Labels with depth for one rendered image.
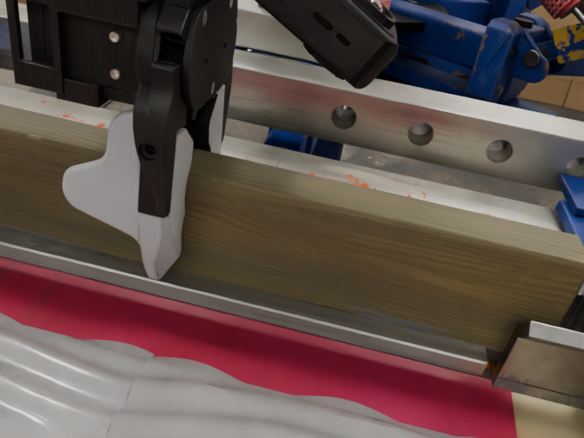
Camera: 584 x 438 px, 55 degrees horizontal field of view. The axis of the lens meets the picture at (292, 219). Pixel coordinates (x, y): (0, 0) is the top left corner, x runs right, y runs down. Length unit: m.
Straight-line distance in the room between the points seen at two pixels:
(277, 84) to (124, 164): 0.25
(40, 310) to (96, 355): 0.05
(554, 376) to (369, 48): 0.19
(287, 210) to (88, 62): 0.11
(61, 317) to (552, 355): 0.27
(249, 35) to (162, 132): 0.32
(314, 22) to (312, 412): 0.19
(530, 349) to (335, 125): 0.27
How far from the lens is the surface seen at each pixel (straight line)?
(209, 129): 0.30
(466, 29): 0.96
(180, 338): 0.34
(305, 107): 0.50
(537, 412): 0.37
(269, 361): 0.33
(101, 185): 0.29
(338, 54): 0.24
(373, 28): 0.24
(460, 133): 0.50
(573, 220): 0.47
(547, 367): 0.32
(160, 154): 0.24
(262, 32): 0.54
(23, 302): 0.37
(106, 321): 0.35
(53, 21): 0.26
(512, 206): 0.49
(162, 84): 0.24
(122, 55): 0.26
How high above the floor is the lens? 1.20
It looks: 32 degrees down
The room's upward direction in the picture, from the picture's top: 10 degrees clockwise
